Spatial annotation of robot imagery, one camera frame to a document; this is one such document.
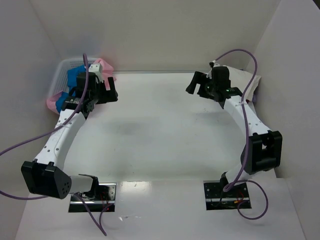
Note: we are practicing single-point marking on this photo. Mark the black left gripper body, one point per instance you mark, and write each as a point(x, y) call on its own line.
point(109, 93)

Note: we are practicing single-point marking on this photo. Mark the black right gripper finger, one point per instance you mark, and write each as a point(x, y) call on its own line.
point(196, 79)
point(203, 91)

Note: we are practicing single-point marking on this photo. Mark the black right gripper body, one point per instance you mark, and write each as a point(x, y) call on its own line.
point(200, 83)

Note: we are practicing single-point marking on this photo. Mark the blue t shirt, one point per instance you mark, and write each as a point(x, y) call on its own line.
point(71, 83)

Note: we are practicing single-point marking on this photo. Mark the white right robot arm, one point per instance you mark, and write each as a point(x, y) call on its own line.
point(263, 147)

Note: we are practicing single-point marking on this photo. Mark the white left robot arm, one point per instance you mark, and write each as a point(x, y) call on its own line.
point(44, 175)

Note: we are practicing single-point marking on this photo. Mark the pink t shirt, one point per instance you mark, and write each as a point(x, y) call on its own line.
point(107, 71)

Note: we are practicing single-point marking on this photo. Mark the white folded t shirt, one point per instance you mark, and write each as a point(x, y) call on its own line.
point(240, 79)

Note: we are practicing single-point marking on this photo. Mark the white plastic basket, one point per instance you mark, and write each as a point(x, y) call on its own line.
point(60, 78)

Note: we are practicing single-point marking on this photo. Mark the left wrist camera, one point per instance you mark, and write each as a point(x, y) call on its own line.
point(96, 68)

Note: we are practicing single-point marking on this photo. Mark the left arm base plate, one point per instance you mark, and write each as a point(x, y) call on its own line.
point(104, 197)

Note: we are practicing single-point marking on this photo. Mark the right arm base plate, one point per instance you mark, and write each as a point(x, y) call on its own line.
point(216, 199)

